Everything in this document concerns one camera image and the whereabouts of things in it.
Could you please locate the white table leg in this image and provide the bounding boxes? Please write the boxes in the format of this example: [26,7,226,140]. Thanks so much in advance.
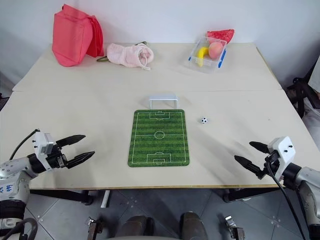
[100,189,111,209]

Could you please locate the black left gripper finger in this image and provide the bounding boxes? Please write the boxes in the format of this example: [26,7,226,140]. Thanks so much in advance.
[55,134,87,149]
[65,150,96,169]

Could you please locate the red fabric tote bag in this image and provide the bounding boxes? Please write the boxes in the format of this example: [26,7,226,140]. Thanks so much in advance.
[51,3,105,68]

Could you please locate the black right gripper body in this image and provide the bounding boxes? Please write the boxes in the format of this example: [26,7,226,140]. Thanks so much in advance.
[257,147,281,180]

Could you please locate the pink peach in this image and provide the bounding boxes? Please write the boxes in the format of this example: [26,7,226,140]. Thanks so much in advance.
[207,41,224,60]

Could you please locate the yellow banana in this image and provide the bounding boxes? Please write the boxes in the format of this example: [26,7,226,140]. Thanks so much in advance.
[195,46,210,68]

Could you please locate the red watermelon slice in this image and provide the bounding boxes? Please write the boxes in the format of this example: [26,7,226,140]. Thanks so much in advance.
[206,28,236,46]

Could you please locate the metal clamp bracket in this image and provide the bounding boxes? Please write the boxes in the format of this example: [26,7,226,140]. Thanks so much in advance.
[224,215,246,240]
[86,216,104,240]

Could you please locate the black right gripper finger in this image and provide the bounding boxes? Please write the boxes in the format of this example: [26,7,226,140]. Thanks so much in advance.
[233,154,263,179]
[249,141,271,154]

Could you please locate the black chair frame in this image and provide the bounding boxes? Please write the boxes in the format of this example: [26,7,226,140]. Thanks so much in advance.
[285,56,320,119]

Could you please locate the dark rounded shape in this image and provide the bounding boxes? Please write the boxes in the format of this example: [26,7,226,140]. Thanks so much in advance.
[120,215,155,240]
[179,211,209,240]

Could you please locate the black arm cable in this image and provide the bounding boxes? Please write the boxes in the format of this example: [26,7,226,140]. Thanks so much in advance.
[9,128,41,161]
[264,160,308,240]

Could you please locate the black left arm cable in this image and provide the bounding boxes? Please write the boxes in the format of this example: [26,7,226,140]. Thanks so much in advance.
[9,128,41,161]

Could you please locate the black table base bar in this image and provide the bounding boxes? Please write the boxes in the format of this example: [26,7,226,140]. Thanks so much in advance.
[223,187,286,203]

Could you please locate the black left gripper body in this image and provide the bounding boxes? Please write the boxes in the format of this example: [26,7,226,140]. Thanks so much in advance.
[45,141,70,172]

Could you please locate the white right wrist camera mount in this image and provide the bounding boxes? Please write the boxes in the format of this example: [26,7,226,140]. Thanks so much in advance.
[266,136,297,181]

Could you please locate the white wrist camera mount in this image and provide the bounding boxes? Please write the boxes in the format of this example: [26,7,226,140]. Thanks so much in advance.
[31,131,57,172]
[266,136,297,181]

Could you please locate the pink drawstring pouch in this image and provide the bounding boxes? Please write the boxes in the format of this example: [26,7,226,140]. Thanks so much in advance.
[106,42,155,71]

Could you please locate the clear plastic box blue clips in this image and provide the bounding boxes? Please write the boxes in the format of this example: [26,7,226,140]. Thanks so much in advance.
[187,36,228,75]

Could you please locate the black looped body cable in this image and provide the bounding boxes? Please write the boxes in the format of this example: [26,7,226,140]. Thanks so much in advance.
[0,217,39,240]

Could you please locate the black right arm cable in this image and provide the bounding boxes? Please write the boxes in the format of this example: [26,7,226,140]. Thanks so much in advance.
[264,160,308,240]

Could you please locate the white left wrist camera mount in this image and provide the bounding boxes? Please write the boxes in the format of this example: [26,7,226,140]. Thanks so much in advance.
[31,131,57,172]

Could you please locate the small white goal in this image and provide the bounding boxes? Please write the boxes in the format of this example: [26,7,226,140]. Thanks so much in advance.
[148,93,179,110]

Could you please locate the green football pitch mat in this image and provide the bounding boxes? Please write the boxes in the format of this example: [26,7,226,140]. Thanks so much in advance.
[127,108,192,168]

